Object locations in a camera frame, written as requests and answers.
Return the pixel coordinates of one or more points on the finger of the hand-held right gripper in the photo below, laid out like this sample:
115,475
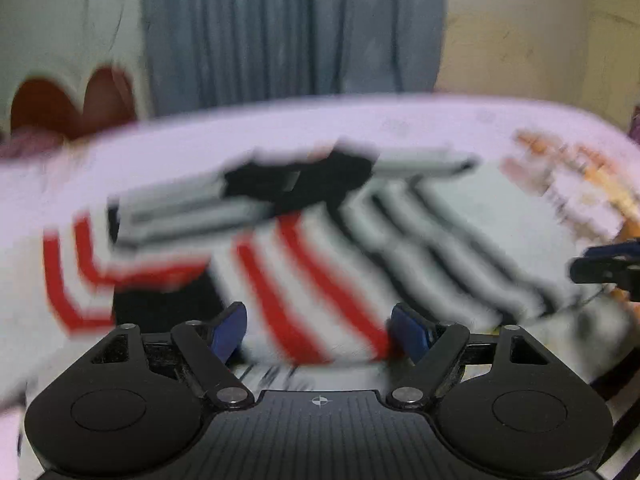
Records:
602,262

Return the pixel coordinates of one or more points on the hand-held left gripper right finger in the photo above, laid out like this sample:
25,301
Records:
407,330

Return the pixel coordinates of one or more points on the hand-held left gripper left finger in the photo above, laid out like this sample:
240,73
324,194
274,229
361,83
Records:
231,327

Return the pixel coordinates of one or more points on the red black striped white sweater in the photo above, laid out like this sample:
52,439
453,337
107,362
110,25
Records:
320,260

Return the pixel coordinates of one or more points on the white floral bed sheet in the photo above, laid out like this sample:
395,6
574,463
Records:
165,145

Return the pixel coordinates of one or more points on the cream wardrobe with purple panels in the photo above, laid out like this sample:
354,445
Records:
612,35

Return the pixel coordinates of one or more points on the red heart-shaped headboard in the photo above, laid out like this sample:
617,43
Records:
105,105

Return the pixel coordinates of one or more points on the grey blue curtain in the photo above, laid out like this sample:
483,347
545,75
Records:
295,30

